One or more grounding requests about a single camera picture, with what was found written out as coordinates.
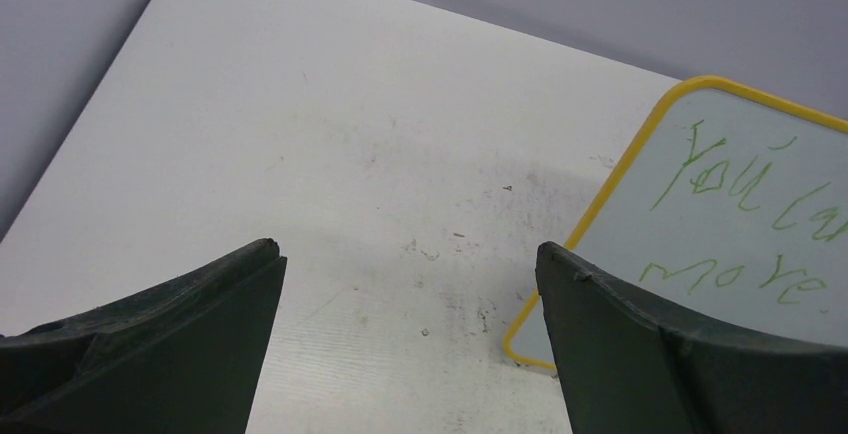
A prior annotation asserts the yellow framed whiteboard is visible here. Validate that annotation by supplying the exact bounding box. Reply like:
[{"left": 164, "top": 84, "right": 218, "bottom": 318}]
[{"left": 502, "top": 75, "right": 848, "bottom": 373}]

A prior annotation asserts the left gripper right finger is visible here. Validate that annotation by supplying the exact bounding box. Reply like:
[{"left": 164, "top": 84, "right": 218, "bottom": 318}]
[{"left": 535, "top": 242, "right": 847, "bottom": 433}]

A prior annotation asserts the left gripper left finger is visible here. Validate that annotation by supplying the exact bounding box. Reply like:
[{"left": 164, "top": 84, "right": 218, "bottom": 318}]
[{"left": 1, "top": 238, "right": 286, "bottom": 433}]

